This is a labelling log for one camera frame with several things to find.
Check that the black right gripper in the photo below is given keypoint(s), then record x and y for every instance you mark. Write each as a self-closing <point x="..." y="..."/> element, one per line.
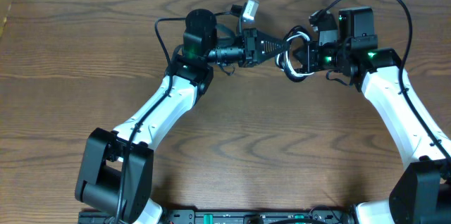
<point x="313" y="51"/>

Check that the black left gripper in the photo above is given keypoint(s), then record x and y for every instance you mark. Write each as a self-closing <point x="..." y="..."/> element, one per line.
<point x="253" y="42"/>

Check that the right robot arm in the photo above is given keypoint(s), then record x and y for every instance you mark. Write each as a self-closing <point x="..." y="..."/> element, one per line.
<point x="348" y="44"/>

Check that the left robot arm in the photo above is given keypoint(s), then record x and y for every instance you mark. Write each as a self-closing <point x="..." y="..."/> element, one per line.
<point x="116" y="172"/>

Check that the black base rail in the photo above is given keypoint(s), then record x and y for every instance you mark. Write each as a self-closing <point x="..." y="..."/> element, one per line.
<point x="322" y="214"/>

